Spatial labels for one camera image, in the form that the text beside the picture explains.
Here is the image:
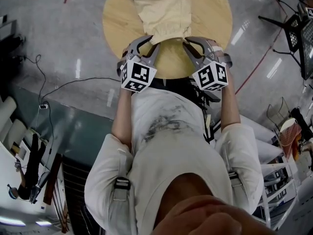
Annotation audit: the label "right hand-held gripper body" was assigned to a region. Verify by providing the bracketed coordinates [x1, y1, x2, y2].
[192, 53, 233, 92]

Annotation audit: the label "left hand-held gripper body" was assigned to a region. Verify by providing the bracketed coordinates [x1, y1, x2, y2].
[115, 57, 157, 94]

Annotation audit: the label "beige cloth garment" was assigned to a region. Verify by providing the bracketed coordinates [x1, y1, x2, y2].
[126, 0, 193, 46]

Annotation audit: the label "person's left forearm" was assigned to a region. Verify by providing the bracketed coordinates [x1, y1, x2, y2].
[111, 88, 138, 149]

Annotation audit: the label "person's right forearm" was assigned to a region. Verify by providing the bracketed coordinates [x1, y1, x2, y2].
[220, 82, 242, 133]

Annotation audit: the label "person's right hand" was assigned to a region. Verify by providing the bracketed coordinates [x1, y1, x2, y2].
[208, 39, 225, 57]

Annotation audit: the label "black waist-mounted box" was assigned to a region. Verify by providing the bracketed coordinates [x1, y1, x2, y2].
[201, 92, 222, 103]

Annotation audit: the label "person's black shorts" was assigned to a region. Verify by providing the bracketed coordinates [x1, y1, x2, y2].
[132, 77, 197, 98]

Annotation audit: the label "round wooden table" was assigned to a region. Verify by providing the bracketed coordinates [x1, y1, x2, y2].
[102, 0, 233, 80]

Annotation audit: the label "white curved structure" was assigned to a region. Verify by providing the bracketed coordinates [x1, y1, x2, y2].
[238, 114, 286, 164]

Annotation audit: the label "person's white shirt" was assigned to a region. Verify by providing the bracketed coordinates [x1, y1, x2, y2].
[84, 87, 265, 235]

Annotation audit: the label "black metal mesh table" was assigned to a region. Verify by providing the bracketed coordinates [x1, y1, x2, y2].
[258, 5, 313, 81]

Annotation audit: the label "red net-pattern cloth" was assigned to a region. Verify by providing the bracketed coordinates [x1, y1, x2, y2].
[278, 121, 304, 162]

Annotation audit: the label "white cubby shelf unit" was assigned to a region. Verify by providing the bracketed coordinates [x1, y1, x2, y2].
[0, 14, 18, 43]

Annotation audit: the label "white paper roll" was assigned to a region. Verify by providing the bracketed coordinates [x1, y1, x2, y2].
[0, 95, 19, 132]
[4, 118, 28, 145]

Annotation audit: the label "person's neck and chin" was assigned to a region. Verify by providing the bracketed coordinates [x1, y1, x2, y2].
[154, 172, 277, 235]

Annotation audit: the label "brown wooden plank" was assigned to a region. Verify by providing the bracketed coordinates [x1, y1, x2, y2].
[43, 153, 63, 206]

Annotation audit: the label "white metal rack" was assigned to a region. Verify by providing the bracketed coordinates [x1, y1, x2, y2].
[253, 153, 302, 230]

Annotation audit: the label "group of ceiling tube lights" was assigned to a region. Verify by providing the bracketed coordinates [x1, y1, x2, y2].
[0, 216, 52, 227]

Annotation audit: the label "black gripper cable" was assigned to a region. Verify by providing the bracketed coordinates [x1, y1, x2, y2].
[188, 78, 216, 144]

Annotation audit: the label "thin wire chair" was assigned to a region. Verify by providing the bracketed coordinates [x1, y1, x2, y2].
[266, 96, 293, 132]

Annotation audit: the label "black floor cable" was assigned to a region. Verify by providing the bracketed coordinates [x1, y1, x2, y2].
[17, 54, 122, 108]

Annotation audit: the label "grey backpack strap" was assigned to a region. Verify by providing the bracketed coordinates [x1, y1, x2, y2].
[227, 171, 244, 188]
[112, 150, 133, 220]

